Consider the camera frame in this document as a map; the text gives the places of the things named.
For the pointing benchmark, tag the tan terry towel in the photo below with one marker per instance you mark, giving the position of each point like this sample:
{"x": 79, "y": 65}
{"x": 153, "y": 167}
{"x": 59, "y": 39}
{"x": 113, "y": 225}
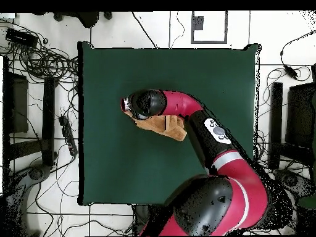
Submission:
{"x": 158, "y": 126}

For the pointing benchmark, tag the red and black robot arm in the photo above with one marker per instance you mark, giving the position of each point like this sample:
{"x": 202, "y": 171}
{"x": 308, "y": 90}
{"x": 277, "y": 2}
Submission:
{"x": 182, "y": 103}

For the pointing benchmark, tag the dark flat panel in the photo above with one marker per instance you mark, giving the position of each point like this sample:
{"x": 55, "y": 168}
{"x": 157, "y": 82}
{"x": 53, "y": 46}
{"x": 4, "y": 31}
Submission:
{"x": 301, "y": 111}
{"x": 18, "y": 103}

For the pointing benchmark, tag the dark green table cloth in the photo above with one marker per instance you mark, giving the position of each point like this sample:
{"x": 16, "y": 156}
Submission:
{"x": 111, "y": 160}

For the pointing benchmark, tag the black power strip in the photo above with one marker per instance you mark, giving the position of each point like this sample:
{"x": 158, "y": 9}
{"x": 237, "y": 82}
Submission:
{"x": 68, "y": 135}

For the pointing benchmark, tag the dark stand foot with knob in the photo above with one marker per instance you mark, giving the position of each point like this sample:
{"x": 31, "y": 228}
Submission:
{"x": 290, "y": 180}
{"x": 35, "y": 173}

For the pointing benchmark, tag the dark grey square plate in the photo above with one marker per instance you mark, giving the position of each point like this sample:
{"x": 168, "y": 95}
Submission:
{"x": 198, "y": 23}

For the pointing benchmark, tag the black electronics box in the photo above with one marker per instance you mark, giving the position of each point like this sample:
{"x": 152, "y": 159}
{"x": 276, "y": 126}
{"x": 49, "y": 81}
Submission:
{"x": 21, "y": 37}

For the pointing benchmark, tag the grey square floor frame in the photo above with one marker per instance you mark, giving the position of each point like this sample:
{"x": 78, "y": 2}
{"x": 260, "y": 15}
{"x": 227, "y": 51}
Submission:
{"x": 192, "y": 34}

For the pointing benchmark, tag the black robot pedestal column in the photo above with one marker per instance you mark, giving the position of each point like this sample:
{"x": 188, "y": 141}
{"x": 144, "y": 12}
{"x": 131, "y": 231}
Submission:
{"x": 140, "y": 217}

